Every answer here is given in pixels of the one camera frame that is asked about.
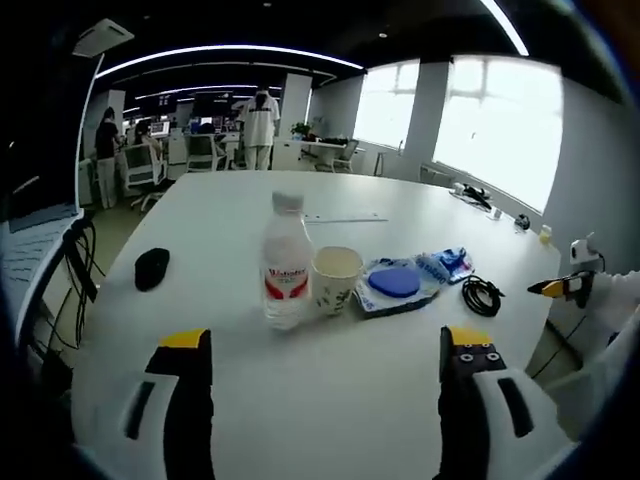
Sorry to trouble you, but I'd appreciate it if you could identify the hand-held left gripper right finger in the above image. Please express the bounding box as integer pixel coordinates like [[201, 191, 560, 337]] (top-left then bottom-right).
[[438, 324, 576, 480]]

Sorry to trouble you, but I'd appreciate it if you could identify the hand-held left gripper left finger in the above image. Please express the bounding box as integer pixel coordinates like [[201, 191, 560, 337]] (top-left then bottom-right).
[[104, 327, 216, 480]]

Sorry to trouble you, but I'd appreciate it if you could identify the light blue wipes packet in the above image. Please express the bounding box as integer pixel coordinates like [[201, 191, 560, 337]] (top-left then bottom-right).
[[412, 245, 475, 285]]

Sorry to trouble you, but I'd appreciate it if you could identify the black computer mouse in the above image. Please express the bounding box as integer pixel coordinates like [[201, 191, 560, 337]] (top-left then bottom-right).
[[133, 247, 171, 291]]

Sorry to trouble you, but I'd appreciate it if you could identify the blue pad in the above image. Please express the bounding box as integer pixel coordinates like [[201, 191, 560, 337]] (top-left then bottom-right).
[[353, 257, 441, 319]]

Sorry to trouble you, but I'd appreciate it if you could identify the clear plastic water bottle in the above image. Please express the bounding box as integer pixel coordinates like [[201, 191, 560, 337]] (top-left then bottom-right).
[[258, 189, 315, 331]]

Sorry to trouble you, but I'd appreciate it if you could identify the white printed paper cup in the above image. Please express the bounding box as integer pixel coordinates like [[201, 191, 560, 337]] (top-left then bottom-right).
[[310, 245, 365, 318]]

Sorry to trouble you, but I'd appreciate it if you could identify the white tabletop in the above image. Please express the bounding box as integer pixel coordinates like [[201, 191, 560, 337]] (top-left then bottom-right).
[[69, 169, 564, 480]]

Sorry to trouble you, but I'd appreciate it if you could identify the black handheld device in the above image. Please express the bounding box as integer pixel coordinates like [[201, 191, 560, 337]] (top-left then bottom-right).
[[452, 182, 495, 210]]

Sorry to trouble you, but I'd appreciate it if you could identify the white flat strip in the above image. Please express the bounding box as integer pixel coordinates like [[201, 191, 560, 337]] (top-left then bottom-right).
[[303, 212, 390, 224]]

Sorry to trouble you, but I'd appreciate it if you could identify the white office chair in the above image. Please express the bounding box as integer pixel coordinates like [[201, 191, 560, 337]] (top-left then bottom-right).
[[329, 138, 361, 174], [122, 143, 169, 211], [183, 133, 224, 172]]

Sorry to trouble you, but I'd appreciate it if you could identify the black computer monitor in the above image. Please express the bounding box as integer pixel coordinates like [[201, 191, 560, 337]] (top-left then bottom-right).
[[0, 49, 106, 224]]

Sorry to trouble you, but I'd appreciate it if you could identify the long ceiling light strip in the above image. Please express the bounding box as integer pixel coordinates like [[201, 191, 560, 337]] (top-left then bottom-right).
[[94, 44, 365, 80]]

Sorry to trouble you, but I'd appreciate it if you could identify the ceiling air vent panel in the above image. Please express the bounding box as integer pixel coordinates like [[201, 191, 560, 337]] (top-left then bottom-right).
[[72, 17, 136, 58]]

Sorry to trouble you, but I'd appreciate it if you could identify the hanging black cable bundle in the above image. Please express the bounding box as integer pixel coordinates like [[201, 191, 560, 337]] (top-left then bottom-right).
[[29, 219, 109, 361]]

